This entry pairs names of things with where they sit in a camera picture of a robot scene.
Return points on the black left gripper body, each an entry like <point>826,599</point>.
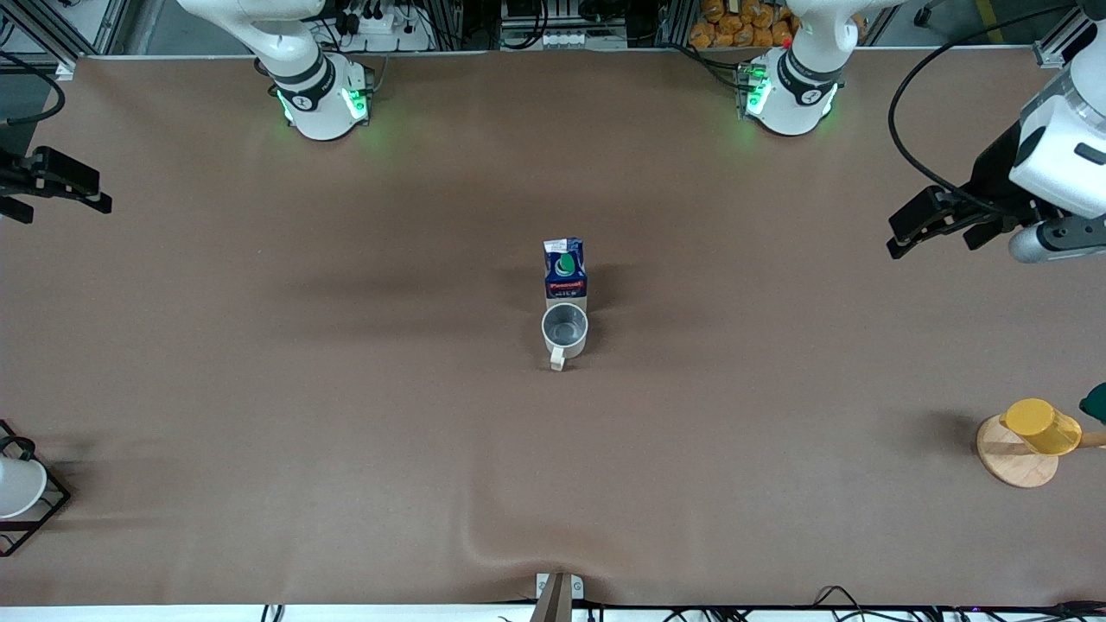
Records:
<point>994,179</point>

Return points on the blue milk carton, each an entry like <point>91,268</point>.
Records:
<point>566,272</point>

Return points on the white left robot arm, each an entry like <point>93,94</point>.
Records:
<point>791,91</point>

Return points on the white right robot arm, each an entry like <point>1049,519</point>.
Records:
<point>315,95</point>

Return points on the yellow plastic cup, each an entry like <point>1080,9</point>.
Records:
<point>1041,426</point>

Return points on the dark green cup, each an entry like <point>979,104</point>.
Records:
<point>1096,403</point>

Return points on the white cup in rack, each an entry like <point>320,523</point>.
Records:
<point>17,485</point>

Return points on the wooden mug stand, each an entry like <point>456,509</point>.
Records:
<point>1015,462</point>

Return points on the orange snack bag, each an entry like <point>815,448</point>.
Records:
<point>743,22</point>

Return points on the white power strip with plugs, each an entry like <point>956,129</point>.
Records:
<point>389,30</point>

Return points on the small white power strip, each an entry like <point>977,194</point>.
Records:
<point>568,39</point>

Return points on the aluminium frame post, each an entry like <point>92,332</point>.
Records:
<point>52,39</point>
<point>1063,43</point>

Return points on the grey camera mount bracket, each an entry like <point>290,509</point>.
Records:
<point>557,594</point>

